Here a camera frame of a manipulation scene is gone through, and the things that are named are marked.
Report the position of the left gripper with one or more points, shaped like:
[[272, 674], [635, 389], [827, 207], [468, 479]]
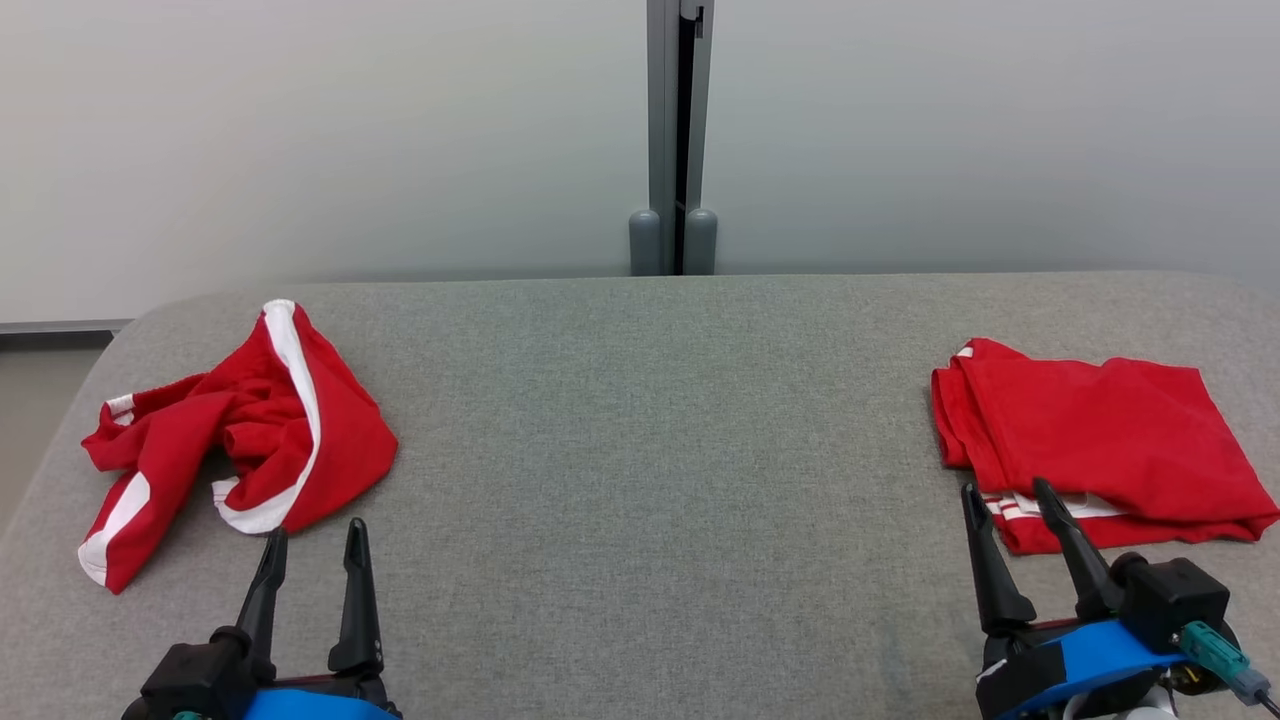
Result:
[[320, 681]]

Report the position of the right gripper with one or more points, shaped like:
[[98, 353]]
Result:
[[1020, 670]]

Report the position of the red Bulls 23 jersey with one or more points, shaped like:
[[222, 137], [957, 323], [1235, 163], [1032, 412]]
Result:
[[1100, 440]]

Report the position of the red shorts with white stripes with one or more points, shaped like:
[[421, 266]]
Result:
[[280, 420]]

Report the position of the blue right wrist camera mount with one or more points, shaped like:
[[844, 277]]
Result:
[[1120, 650]]

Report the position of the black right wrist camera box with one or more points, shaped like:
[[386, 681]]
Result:
[[1175, 598]]

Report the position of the grey metal partition post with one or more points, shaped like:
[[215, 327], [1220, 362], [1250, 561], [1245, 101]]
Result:
[[662, 120]]

